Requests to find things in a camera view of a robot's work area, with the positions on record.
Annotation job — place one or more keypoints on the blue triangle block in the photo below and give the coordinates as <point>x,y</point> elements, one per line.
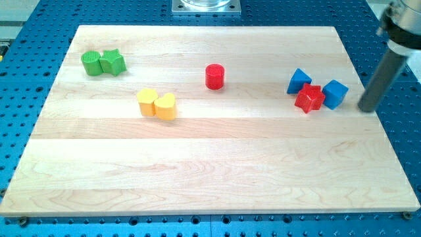
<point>297,81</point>

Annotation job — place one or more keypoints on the light wooden board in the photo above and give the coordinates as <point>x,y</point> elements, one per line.
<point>244,148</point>

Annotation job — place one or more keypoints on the green star block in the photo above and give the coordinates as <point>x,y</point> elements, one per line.
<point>112,62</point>

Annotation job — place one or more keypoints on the red cylinder block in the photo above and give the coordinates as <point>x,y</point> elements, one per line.
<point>214,76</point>

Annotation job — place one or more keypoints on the green cylinder block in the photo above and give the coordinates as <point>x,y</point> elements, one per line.
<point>91,63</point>

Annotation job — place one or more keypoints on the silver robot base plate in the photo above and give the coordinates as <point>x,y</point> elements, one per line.
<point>206,7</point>

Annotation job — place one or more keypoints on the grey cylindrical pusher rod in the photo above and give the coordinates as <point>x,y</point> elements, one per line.
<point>387,71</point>

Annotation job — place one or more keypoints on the red star block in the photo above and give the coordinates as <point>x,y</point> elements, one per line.
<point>310,98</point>

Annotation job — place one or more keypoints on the blue cube block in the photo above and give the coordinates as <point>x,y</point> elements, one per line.
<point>335,93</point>

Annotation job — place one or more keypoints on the yellow heart block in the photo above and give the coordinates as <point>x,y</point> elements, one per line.
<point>165,107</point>

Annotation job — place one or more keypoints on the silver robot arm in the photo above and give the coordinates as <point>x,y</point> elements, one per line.
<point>400,20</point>

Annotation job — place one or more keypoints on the yellow pentagon block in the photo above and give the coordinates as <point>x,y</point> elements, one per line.
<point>146,98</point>

